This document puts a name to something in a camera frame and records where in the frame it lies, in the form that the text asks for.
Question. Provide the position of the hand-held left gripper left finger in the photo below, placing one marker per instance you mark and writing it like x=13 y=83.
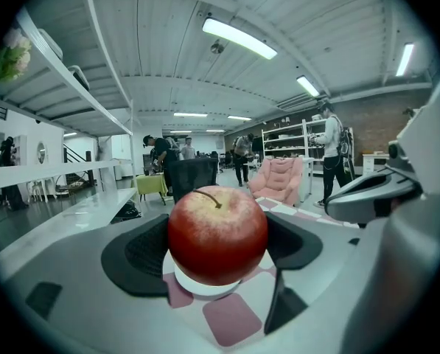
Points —
x=79 y=271

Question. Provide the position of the red apple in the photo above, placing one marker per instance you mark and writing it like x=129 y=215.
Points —
x=216 y=238

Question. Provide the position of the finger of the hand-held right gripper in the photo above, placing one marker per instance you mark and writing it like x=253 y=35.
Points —
x=400 y=278
x=356 y=201

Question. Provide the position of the white box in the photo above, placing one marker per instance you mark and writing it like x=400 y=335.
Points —
x=52 y=42

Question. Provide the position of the white storage rack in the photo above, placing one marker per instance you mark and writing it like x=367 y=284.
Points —
x=286 y=142

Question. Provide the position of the pink artificial flowers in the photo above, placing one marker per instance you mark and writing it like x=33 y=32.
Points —
x=15 y=54

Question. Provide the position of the yellow-green covered table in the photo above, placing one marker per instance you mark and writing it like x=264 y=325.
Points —
x=151 y=184

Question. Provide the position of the white plate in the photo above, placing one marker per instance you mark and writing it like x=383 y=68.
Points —
x=205 y=290

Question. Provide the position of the long ceiling light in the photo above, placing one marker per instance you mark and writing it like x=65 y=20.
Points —
x=239 y=118
x=240 y=37
x=308 y=86
x=404 y=59
x=190 y=114

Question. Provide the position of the black mesh office chair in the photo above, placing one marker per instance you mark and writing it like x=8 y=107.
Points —
x=192 y=175

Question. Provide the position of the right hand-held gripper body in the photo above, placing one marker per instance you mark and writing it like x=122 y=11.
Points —
x=422 y=149

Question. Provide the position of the white metal shelf unit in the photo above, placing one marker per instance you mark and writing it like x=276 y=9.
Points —
x=76 y=98

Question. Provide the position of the pink armchair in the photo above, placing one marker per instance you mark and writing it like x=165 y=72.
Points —
x=278 y=183

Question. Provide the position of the black staircase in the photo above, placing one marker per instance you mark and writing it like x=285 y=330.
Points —
x=76 y=160

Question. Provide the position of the pink white checkered tablecloth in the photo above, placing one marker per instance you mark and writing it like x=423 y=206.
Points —
x=230 y=319

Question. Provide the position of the round wall mirror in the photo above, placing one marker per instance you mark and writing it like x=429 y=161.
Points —
x=41 y=152

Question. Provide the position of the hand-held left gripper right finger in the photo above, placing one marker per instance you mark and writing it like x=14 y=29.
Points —
x=315 y=271

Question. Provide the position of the white cabinet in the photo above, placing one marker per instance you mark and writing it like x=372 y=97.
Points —
x=374 y=164

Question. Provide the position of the white chair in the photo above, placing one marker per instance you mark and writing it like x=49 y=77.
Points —
x=39 y=188

